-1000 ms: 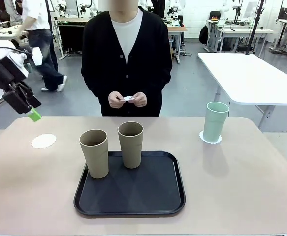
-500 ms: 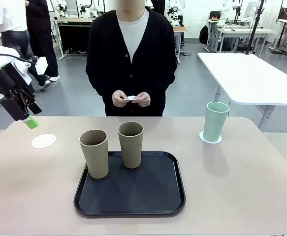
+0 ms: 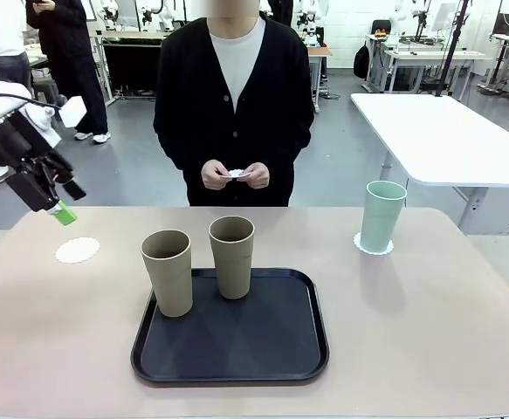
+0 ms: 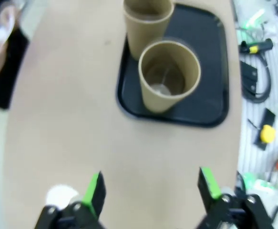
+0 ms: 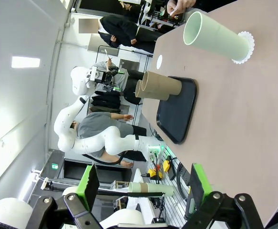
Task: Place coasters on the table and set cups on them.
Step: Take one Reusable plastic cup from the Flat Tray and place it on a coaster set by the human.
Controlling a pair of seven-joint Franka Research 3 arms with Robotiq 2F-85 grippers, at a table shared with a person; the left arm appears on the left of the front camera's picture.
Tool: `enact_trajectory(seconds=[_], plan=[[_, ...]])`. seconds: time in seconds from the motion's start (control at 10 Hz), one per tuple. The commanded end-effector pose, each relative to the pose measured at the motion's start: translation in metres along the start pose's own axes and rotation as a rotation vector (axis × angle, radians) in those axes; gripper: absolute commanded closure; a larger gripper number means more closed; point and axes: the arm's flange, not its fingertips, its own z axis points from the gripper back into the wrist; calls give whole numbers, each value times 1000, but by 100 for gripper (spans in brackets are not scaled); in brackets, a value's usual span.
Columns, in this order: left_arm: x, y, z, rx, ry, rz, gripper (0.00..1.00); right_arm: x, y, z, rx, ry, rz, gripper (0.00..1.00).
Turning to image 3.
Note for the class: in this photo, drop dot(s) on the small wood top desk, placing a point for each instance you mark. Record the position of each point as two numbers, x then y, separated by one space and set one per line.
319 52

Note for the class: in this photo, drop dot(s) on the bystander black jacket white sneakers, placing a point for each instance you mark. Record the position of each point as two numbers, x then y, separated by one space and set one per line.
66 52

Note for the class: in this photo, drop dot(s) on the white desktop robot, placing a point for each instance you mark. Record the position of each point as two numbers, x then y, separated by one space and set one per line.
311 28

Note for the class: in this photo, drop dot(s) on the person's right hand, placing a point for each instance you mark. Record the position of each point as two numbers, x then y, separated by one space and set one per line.
214 174

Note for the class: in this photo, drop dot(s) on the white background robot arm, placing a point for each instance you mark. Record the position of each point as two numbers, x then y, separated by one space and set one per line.
107 11
400 17
167 13

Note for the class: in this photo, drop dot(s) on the white scalloped paper coaster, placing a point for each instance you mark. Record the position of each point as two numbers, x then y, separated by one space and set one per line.
235 174
77 249
390 247

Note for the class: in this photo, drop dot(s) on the tall tan cup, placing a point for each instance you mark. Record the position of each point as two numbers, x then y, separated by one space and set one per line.
232 266
169 279

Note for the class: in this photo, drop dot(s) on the narrow white desk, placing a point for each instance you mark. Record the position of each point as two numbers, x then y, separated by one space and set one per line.
376 41

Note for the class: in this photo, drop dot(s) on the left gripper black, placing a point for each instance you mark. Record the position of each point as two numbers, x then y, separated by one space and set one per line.
14 144

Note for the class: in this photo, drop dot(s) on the person's left hand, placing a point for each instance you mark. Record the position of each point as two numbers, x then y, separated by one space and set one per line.
258 176

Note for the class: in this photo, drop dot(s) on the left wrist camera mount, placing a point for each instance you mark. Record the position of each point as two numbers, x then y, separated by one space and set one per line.
74 111

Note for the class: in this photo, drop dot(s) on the black stand pole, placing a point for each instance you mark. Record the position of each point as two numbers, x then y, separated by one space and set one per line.
452 48

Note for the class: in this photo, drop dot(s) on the desk with black panel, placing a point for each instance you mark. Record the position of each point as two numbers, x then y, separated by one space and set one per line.
127 65

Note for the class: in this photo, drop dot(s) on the person in black cardigan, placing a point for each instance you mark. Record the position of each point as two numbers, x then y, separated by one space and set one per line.
193 96

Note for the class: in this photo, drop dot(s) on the black plastic tray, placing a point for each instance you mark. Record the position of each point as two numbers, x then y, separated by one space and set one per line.
245 345

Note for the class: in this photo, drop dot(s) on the grey plastic stool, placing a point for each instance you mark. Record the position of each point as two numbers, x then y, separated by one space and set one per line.
44 87

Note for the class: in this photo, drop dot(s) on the black backpack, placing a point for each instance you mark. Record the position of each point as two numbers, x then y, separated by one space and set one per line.
361 63

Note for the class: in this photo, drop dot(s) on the long white desk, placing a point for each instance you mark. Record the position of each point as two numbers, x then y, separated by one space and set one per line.
433 56

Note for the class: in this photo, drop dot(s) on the person's right forearm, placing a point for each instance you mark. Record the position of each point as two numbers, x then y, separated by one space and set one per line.
175 148

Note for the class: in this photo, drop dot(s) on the person's left forearm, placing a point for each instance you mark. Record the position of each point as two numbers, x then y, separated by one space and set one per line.
291 148

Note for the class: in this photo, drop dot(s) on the tall mint green cup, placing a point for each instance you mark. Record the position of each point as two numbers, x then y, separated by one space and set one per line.
380 218

